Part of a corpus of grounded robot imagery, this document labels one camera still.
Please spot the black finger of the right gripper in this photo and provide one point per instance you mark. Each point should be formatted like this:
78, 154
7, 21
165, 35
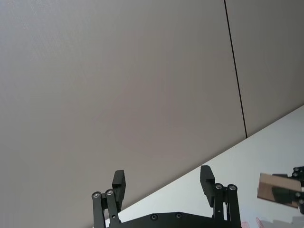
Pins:
301, 200
299, 173

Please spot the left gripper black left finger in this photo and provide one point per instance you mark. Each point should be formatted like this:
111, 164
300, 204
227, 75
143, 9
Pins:
108, 209

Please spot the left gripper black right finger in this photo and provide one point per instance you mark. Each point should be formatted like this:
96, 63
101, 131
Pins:
229, 204

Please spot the shallow brown cardboard tray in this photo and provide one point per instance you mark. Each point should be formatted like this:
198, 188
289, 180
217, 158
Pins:
266, 188

